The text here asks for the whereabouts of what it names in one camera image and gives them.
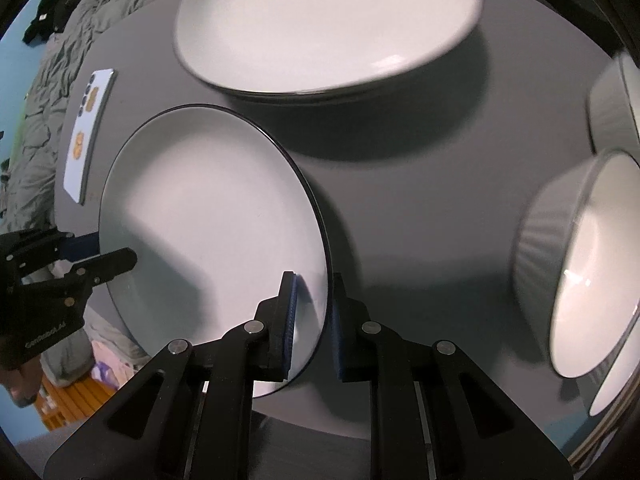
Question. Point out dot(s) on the white plate dark rim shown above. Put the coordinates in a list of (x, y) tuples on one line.
[(280, 96), (325, 25)]

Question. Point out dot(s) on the white phone with gold stickers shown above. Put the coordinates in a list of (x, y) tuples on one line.
[(90, 125)]

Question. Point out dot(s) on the person's left hand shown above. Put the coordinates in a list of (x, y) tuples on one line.
[(22, 380)]

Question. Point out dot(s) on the pale plastic bag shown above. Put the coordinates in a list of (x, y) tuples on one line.
[(112, 362)]

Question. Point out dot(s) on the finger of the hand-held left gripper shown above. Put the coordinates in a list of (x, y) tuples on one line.
[(82, 245), (107, 262)]

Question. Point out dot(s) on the orange wooden slats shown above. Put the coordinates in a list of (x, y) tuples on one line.
[(70, 400)]

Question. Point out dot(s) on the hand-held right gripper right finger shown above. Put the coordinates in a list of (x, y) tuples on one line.
[(336, 325)]

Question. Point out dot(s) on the stack of white plates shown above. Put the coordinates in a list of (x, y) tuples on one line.
[(210, 220)]

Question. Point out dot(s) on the black clothing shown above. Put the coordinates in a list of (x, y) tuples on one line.
[(50, 10)]

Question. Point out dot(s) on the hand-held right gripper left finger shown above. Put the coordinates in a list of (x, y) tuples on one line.
[(290, 320)]

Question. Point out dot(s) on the grey crumpled blanket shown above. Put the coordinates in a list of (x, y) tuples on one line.
[(65, 45)]

